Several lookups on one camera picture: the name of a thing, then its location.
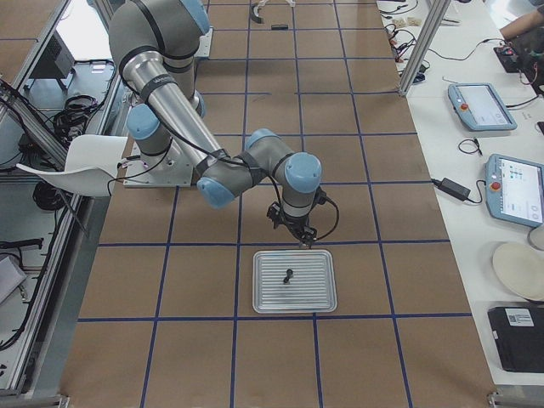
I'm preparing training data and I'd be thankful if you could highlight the black power brick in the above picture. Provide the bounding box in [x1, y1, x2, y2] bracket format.
[432, 178, 471, 201]

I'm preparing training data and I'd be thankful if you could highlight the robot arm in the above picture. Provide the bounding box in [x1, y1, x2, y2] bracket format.
[109, 1, 326, 246]

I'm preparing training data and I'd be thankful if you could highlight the beige round plate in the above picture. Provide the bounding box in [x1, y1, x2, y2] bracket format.
[492, 242, 543, 302]

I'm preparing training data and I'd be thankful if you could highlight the teach pendant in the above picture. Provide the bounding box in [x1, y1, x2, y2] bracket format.
[485, 154, 543, 228]
[447, 82, 518, 132]

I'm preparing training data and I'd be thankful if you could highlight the upper teach pendant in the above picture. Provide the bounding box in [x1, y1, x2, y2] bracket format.
[447, 82, 518, 132]

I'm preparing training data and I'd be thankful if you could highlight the aluminium frame post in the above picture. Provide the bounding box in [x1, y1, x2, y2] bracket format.
[398, 0, 451, 97]

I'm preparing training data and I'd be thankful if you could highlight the black brake pad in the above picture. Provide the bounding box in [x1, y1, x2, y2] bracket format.
[270, 24, 289, 31]

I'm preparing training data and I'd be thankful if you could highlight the silver ribbed metal tray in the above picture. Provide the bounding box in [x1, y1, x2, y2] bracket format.
[252, 250, 337, 314]

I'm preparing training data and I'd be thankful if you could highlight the lower teach pendant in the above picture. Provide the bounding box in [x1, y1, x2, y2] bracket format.
[485, 154, 543, 228]

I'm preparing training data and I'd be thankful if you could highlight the white curved plastic part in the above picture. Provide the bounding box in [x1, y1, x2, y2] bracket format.
[258, 0, 297, 8]

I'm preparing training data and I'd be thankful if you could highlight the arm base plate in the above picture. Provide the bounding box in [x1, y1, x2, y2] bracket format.
[195, 26, 213, 59]
[122, 140, 193, 188]

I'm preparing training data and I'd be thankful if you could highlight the black laptop case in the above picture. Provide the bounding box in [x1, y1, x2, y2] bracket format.
[488, 307, 543, 373]

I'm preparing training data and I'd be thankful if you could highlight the white plastic chair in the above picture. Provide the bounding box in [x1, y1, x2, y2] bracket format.
[16, 134, 128, 197]

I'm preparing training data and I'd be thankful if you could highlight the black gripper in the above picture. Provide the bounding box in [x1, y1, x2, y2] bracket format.
[267, 202, 317, 247]

